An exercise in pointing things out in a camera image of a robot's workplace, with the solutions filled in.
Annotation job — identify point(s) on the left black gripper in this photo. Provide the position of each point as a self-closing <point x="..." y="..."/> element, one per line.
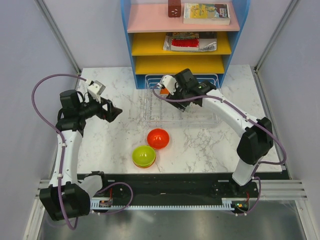
<point x="111" y="113"/>

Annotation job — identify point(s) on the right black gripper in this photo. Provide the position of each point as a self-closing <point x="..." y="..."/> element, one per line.
<point x="180" y="107"/>

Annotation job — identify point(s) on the orange bowl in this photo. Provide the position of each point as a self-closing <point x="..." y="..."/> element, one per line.
<point x="164" y="91"/>
<point x="144" y="166"/>

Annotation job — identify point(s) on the clear wire dish rack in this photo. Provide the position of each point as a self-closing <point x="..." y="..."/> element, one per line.
<point x="160" y="113"/>

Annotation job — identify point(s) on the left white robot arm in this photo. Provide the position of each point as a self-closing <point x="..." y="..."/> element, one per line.
<point x="66" y="197"/>

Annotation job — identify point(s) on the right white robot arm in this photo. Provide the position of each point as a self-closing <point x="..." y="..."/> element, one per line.
<point x="255" y="134"/>

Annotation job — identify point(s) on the red plastic bowl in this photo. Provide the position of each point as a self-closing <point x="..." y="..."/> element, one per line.
<point x="158" y="138"/>

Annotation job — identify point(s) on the lime green bowl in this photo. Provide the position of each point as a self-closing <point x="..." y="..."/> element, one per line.
<point x="143" y="155"/>

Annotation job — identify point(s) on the orange bowl under green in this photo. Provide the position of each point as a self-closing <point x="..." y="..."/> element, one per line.
<point x="144" y="166"/>

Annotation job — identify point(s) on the red cover magazine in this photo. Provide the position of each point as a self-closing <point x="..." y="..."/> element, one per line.
<point x="181" y="42"/>

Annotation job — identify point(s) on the spiral notebook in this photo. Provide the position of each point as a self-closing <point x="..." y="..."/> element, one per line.
<point x="207" y="41"/>

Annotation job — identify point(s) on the blue shelf unit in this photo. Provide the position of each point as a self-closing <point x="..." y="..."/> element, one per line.
<point x="145" y="27"/>

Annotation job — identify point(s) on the yellow cover book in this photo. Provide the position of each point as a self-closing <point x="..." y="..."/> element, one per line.
<point x="206" y="14"/>

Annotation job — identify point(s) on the brown dice block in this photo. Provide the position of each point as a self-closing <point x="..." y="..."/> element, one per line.
<point x="174" y="8"/>

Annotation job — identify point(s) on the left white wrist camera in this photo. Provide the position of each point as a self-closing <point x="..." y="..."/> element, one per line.
<point x="95" y="89"/>

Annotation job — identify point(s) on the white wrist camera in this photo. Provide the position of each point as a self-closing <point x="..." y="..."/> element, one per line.
<point x="169" y="82"/>
<point x="95" y="89"/>

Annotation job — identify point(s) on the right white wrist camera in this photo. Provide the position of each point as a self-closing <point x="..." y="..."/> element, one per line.
<point x="169" y="82"/>

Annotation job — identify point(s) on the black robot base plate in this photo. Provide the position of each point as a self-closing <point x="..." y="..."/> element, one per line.
<point x="175" y="188"/>

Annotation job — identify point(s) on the white slotted cable duct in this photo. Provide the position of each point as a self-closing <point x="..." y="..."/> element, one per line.
<point x="103" y="206"/>

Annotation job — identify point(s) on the aluminium frame rail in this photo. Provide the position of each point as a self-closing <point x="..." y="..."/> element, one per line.
<point x="272" y="189"/>

